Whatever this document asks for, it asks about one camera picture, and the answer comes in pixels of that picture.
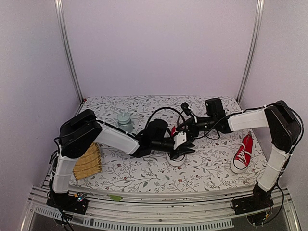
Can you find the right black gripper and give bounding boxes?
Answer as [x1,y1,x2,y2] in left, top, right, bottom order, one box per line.
[176,115,216,138]

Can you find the red sneaker with laces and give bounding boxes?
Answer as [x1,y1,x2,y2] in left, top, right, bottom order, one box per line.
[166,126,185,167]

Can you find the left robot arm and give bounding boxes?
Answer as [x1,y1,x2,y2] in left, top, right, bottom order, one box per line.
[50,109,194,209]

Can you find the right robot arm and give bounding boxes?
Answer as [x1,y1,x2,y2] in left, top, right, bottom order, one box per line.
[174,98,305,210]

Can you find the floral patterned table mat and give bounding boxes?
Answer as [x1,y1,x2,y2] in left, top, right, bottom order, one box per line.
[69,96,267,193]

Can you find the green tape piece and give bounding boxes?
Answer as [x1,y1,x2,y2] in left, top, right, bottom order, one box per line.
[108,195,123,202]

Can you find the woven bamboo basket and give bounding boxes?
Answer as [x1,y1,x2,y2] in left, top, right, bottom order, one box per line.
[73,143,102,180]

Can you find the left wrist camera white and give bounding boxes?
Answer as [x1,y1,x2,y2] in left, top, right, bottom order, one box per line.
[173,131,187,150]

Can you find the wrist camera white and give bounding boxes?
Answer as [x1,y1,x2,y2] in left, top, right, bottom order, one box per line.
[173,131,187,150]
[181,102,198,123]

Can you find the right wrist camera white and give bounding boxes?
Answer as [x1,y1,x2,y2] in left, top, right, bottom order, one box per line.
[181,102,198,123]

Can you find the right black camera cable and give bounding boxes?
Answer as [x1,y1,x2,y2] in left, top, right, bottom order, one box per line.
[177,113,227,141]

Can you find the black camera cable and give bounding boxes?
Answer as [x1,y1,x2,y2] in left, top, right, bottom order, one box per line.
[146,107,183,135]
[177,113,227,141]

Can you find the left black camera cable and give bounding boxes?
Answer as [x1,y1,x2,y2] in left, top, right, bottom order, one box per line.
[146,107,183,135]

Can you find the front aluminium rail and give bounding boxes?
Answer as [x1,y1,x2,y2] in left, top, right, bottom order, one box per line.
[21,186,302,231]

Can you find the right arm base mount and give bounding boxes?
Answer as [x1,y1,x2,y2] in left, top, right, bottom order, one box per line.
[230,192,274,215]

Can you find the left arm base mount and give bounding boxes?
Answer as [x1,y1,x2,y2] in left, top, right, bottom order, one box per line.
[46,193,89,215]

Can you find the right aluminium frame post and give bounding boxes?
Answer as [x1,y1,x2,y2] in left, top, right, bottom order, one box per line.
[236,0,265,104]

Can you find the aluminium frame post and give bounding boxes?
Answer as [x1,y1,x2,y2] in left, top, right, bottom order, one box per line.
[236,0,265,104]
[54,0,84,103]

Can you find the left aluminium frame post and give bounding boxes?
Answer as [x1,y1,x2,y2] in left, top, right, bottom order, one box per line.
[54,0,84,103]

